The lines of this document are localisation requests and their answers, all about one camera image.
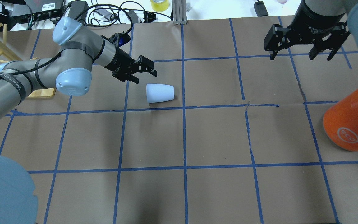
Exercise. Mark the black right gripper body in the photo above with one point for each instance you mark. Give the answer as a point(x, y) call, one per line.
point(317, 19)

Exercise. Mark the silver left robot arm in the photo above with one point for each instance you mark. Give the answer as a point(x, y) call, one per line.
point(69, 71)

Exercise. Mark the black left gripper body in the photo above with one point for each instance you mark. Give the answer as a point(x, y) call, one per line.
point(119, 62)

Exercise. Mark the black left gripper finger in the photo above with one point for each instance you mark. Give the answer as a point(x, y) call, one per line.
point(125, 76)
point(144, 65)

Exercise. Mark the yellow tape roll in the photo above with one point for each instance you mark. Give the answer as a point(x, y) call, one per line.
point(159, 5)

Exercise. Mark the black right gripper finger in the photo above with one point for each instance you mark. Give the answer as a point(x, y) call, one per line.
point(337, 37)
point(276, 40)

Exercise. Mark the light blue plastic cup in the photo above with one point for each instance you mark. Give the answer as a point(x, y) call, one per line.
point(157, 93)

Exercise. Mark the orange can shaped container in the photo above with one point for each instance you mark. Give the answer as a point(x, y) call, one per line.
point(340, 123)

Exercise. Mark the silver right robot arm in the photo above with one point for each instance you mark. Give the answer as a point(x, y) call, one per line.
point(334, 8)

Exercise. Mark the black power adapter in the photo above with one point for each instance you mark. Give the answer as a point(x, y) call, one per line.
point(260, 9)

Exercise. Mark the aluminium frame post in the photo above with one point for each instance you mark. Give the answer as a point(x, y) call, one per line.
point(179, 12)

